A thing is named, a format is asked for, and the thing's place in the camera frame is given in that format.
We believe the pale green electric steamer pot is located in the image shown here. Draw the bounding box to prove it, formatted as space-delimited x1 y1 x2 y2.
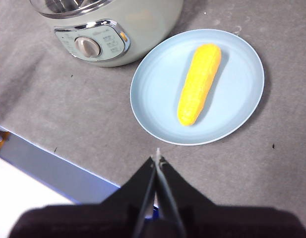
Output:
30 0 184 68

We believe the round blue plate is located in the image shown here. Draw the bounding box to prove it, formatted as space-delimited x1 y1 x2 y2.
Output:
129 28 265 146

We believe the yellow corn cob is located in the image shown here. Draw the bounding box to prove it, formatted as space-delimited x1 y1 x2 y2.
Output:
177 43 222 126

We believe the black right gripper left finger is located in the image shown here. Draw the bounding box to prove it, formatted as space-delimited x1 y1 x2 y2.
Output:
8 156 157 238

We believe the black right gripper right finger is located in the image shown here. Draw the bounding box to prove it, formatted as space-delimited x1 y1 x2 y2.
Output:
156 148 306 238

